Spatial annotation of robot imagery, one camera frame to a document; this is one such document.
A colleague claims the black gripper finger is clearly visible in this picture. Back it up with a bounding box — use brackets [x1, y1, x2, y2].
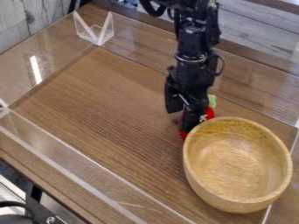
[180, 104, 208, 133]
[164, 84, 183, 114]

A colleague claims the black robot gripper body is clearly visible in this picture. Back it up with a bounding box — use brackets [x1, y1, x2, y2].
[164, 53, 215, 107]

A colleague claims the red plush strawberry toy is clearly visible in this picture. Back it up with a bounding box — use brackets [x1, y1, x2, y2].
[179, 94, 216, 138]

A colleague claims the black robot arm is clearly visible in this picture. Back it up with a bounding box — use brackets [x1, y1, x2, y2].
[140, 0, 224, 137]

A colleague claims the oval wooden bowl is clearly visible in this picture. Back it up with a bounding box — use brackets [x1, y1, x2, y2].
[182, 116, 294, 214]

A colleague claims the clear acrylic front wall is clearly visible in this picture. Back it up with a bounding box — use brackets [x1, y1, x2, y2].
[0, 100, 190, 224]

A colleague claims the black table leg frame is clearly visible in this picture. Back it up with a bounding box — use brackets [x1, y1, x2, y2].
[25, 184, 68, 224]

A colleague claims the black cable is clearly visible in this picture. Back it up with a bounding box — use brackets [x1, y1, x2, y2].
[0, 199, 33, 218]

